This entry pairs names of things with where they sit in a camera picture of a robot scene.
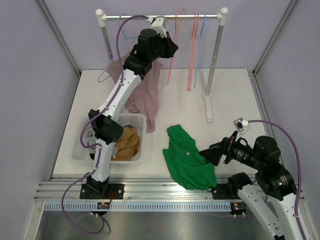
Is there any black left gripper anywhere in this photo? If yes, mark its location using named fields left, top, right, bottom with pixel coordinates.
left=148, top=31, right=177, bottom=62

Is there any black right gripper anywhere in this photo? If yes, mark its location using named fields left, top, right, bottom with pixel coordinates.
left=199, top=130, right=264, bottom=170

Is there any green tank top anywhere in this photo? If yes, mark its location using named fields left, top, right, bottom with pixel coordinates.
left=162, top=124, right=218, bottom=191

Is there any light blue hanger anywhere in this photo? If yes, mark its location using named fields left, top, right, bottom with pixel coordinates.
left=97, top=12, right=140, bottom=83
left=193, top=14, right=207, bottom=89

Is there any mauve tank top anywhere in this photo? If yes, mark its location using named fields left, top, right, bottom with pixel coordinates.
left=104, top=49, right=163, bottom=134

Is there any mustard brown tank top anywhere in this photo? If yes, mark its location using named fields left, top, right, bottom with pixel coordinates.
left=111, top=126, right=140, bottom=161

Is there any grey tank top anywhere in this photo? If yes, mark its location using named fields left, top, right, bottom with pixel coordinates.
left=84, top=131, right=96, bottom=156

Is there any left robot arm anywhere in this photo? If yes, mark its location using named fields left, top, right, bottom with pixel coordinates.
left=80, top=27, right=178, bottom=199

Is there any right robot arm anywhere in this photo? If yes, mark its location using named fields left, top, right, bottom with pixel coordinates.
left=199, top=131, right=307, bottom=240

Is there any white clothes rack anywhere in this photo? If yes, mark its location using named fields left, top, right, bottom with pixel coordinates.
left=95, top=7, right=229, bottom=123

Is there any white plastic basket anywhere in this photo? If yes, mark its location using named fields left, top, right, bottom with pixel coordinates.
left=69, top=113, right=147, bottom=165

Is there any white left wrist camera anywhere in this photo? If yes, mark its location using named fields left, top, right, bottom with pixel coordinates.
left=147, top=15, right=168, bottom=38

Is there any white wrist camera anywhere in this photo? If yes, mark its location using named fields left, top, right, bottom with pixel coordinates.
left=147, top=15, right=168, bottom=38
left=233, top=117, right=250, bottom=140

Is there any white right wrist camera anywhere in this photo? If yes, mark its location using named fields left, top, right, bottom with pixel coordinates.
left=233, top=117, right=250, bottom=140

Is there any white slotted cable duct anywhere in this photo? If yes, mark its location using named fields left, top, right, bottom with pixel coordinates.
left=44, top=201, right=231, bottom=212

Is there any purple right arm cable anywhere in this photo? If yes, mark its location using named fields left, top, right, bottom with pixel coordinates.
left=247, top=119, right=307, bottom=240

